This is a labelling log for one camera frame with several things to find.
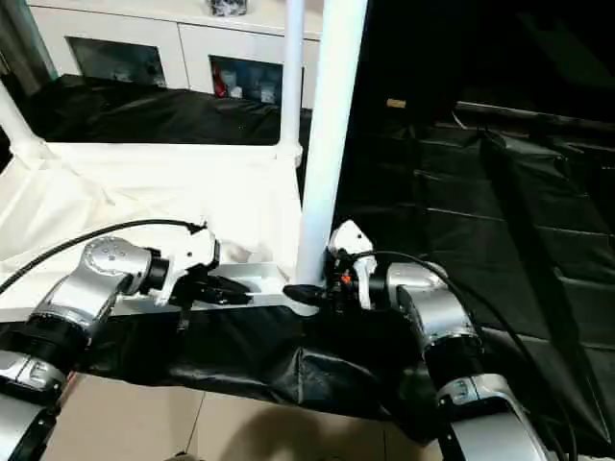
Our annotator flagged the white plastic table top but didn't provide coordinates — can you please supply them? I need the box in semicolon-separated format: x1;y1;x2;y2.
0;138;324;324

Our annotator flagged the white plastic table leg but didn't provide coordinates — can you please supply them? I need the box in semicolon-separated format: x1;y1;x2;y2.
276;0;308;160
0;79;47;160
293;0;371;288

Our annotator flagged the black plastic mat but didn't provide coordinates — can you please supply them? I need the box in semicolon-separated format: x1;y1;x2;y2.
0;74;615;455

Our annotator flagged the dark metal bar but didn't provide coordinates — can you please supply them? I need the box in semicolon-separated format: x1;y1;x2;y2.
454;99;615;127

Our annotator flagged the white sideboard cabinet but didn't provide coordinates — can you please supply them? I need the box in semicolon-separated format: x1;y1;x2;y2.
26;0;324;108

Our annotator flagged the clear bag of dark parts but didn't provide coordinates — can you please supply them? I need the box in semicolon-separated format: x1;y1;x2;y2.
206;0;249;17

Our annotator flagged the black backdrop cloth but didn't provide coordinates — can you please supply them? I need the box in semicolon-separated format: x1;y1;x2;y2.
350;0;615;108

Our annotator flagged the grey tripod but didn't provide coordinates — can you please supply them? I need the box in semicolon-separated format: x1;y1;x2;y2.
0;0;59;90

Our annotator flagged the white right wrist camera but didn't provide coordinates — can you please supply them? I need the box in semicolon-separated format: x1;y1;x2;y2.
329;219;377;311

